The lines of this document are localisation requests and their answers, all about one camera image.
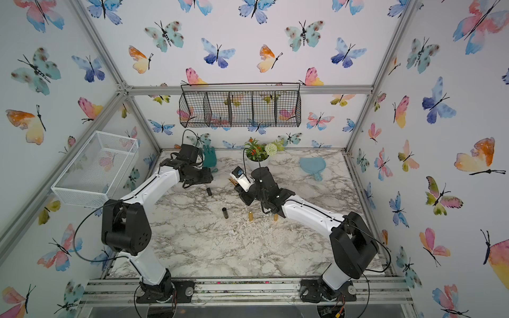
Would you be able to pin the potted artificial plant white pot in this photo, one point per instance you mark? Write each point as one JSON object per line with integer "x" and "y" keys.
{"x": 258, "y": 153}

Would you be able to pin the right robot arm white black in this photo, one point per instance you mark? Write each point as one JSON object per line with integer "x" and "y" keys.
{"x": 352, "y": 243}

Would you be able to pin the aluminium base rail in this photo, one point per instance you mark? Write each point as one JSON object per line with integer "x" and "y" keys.
{"x": 250, "y": 291}

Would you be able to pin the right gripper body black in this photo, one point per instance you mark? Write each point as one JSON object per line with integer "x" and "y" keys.
{"x": 252, "y": 195}

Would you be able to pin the white mesh wall basket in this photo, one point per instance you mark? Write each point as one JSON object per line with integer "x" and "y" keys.
{"x": 96, "y": 171}

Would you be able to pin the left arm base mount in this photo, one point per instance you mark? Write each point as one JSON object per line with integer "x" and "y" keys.
{"x": 167, "y": 292}

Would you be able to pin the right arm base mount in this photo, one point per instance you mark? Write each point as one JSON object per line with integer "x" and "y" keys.
{"x": 316, "y": 290}

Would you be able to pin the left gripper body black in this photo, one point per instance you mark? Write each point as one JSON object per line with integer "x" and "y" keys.
{"x": 199, "y": 177}

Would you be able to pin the black wire wall basket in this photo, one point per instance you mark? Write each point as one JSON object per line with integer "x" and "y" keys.
{"x": 240, "y": 105}

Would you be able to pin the green hand-shaped brush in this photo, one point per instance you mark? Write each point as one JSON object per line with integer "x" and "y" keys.
{"x": 210, "y": 158}

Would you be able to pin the light blue dustpan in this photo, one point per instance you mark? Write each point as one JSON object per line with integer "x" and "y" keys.
{"x": 313, "y": 166}

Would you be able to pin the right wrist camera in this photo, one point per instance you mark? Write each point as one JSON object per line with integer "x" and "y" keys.
{"x": 239, "y": 176}

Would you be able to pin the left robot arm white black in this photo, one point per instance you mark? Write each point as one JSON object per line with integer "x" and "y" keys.
{"x": 126, "y": 229}

